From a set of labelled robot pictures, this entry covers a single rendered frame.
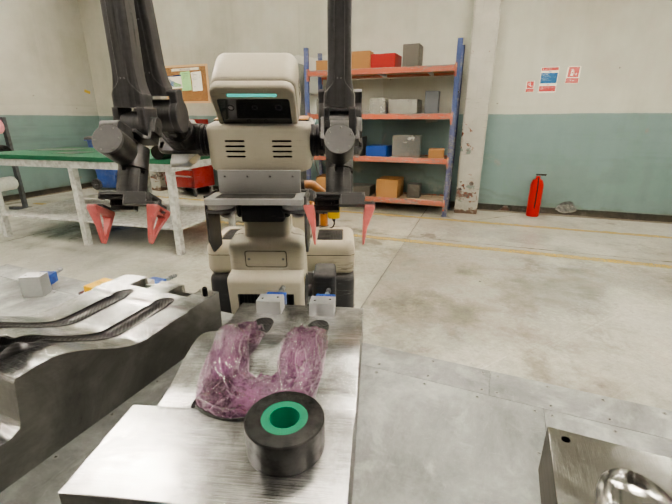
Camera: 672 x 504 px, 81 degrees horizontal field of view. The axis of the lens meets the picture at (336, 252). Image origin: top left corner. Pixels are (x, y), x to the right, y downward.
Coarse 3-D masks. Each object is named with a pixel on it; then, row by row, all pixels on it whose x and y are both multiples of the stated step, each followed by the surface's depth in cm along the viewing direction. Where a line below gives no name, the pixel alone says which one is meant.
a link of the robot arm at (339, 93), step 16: (336, 0) 73; (336, 16) 73; (336, 32) 74; (336, 48) 75; (336, 64) 76; (336, 80) 77; (336, 96) 78; (352, 96) 78; (336, 112) 80; (352, 112) 79; (352, 128) 80
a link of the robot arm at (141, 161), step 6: (138, 144) 80; (138, 150) 80; (144, 150) 81; (138, 156) 80; (144, 156) 81; (132, 162) 79; (138, 162) 80; (144, 162) 81; (126, 168) 80; (144, 168) 81
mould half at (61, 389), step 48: (96, 288) 82; (144, 288) 82; (144, 336) 65; (192, 336) 75; (0, 384) 48; (48, 384) 51; (96, 384) 57; (144, 384) 66; (0, 432) 48; (48, 432) 52; (0, 480) 47
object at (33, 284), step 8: (32, 272) 101; (40, 272) 101; (48, 272) 104; (56, 272) 105; (24, 280) 98; (32, 280) 98; (40, 280) 98; (48, 280) 101; (56, 280) 105; (24, 288) 98; (32, 288) 99; (40, 288) 99; (48, 288) 101; (24, 296) 99; (32, 296) 99; (40, 296) 99
